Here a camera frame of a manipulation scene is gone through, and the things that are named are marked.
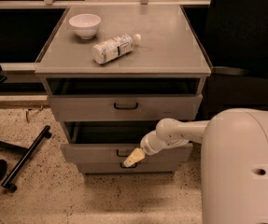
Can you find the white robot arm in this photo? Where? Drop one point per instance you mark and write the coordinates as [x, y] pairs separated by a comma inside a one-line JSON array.
[[234, 162]]

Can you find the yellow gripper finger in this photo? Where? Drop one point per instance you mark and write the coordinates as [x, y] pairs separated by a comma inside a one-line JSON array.
[[137, 155]]

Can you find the black office chair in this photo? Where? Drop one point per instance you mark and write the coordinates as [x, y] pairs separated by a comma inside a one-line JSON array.
[[236, 36]]

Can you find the grey drawer cabinet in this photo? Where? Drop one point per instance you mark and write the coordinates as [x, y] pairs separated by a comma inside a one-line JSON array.
[[166, 62]]

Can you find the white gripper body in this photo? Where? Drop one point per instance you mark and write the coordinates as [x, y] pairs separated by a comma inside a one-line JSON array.
[[148, 146]]

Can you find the grey drawer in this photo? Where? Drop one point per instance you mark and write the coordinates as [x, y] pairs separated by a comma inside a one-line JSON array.
[[119, 168], [124, 108], [96, 142]]

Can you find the white ceramic bowl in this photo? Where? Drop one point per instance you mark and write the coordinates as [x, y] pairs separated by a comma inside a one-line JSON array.
[[85, 26]]

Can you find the white plastic bottle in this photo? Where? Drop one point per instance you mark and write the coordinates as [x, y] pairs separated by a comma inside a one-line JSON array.
[[114, 48]]

